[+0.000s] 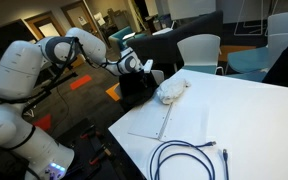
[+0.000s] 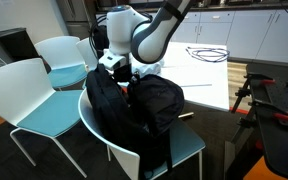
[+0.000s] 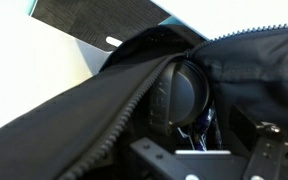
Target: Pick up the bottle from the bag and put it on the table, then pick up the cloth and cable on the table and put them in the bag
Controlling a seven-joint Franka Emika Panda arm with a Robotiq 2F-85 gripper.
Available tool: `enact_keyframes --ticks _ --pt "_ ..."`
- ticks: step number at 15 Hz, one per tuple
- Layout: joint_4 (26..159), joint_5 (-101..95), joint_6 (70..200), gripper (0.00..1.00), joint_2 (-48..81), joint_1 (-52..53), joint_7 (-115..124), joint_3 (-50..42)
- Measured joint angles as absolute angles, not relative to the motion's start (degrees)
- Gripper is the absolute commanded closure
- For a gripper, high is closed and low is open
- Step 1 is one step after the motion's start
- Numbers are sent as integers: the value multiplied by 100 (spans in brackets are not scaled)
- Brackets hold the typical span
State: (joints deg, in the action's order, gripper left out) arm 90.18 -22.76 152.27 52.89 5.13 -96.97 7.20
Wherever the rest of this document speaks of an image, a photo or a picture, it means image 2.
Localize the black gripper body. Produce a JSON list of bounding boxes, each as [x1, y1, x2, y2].
[[112, 62, 134, 84]]

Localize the white cloth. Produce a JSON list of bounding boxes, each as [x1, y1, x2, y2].
[[132, 59, 166, 78]]

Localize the black closed backpack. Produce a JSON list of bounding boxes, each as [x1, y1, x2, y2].
[[91, 23, 110, 52]]

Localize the large black open backpack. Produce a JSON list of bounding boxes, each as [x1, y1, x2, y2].
[[85, 63, 186, 174]]

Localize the white chair teal seat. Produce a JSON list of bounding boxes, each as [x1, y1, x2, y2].
[[76, 36, 100, 90], [34, 35, 89, 92], [0, 58, 88, 179], [78, 87, 207, 180]]

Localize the stainless steel fridge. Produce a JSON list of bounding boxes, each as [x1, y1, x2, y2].
[[56, 0, 97, 39]]

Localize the white kitchen cabinets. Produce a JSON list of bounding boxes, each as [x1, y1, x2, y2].
[[95, 9, 288, 65]]

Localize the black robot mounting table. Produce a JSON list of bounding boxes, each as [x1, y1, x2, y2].
[[223, 62, 288, 180]]

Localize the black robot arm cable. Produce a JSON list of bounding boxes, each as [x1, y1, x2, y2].
[[89, 13, 109, 51]]

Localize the blue ethernet cable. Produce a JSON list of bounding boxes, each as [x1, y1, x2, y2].
[[185, 46, 231, 64]]

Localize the black clamp red handle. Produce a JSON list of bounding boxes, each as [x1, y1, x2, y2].
[[248, 99, 288, 122], [242, 72, 277, 87]]

